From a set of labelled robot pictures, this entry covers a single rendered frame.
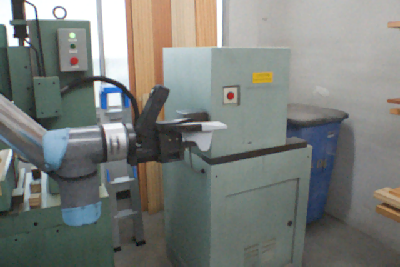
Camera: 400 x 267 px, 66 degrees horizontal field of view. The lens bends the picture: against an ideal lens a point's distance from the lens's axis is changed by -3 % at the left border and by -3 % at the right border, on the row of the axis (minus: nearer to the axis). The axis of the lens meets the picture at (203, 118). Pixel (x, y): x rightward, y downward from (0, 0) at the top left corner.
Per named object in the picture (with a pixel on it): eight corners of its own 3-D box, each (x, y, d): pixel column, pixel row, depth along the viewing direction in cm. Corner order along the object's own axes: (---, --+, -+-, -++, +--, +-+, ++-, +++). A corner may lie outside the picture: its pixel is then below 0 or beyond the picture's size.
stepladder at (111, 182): (107, 244, 233) (92, 85, 218) (140, 236, 244) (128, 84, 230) (112, 254, 218) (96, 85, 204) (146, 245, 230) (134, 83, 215)
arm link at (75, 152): (45, 167, 62) (41, 125, 60) (101, 159, 67) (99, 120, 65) (47, 182, 55) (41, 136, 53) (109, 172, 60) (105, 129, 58)
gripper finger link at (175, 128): (204, 130, 68) (165, 131, 69) (204, 121, 68) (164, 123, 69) (200, 133, 63) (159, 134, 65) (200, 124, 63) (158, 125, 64)
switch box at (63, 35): (60, 70, 125) (57, 29, 121) (86, 69, 129) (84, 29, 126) (60, 71, 119) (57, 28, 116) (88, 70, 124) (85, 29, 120)
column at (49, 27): (49, 176, 151) (32, 22, 136) (95, 169, 161) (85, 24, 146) (49, 195, 132) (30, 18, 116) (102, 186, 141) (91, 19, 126)
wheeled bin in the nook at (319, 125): (240, 210, 280) (243, 103, 259) (284, 196, 307) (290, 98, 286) (292, 249, 226) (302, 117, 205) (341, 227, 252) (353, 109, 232)
